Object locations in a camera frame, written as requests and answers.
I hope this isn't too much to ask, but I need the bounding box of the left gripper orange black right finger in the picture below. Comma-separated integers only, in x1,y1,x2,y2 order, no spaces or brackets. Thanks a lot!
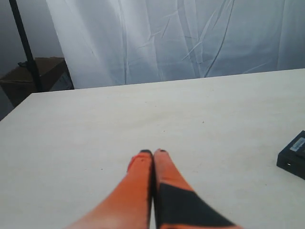
153,149,241,229

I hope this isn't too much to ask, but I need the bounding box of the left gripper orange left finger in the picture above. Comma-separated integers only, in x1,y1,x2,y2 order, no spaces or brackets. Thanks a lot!
67,150,153,229

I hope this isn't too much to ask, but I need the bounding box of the black electronic box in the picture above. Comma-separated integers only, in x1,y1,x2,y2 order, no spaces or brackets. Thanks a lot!
276,130,305,179

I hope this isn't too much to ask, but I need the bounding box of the brown cardboard box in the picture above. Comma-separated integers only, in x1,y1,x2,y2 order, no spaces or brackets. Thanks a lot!
0,57,74,107

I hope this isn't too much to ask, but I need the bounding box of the white backdrop curtain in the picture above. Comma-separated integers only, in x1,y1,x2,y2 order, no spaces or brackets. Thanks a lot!
47,0,305,89

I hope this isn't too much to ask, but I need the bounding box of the black stand pole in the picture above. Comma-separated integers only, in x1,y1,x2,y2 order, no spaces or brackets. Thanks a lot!
9,0,45,92

